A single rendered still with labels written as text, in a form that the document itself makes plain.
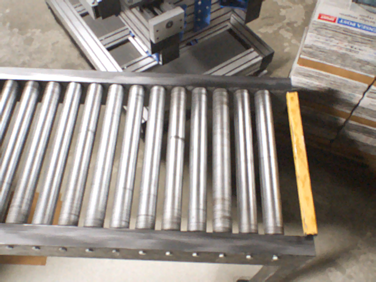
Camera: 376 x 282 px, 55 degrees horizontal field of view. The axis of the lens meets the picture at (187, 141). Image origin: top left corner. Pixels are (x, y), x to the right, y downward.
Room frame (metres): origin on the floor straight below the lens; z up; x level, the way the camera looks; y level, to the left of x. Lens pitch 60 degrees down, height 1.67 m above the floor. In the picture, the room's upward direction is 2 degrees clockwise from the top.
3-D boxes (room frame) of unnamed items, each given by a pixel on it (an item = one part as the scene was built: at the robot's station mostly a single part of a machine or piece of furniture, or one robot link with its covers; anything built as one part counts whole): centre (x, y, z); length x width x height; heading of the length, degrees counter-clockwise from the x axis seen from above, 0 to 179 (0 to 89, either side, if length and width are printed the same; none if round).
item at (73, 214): (0.49, 0.29, 0.77); 0.47 x 0.05 x 0.05; 179
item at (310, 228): (0.47, -0.31, 0.81); 0.43 x 0.03 x 0.02; 179
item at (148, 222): (0.48, 0.10, 0.77); 0.47 x 0.05 x 0.05; 179
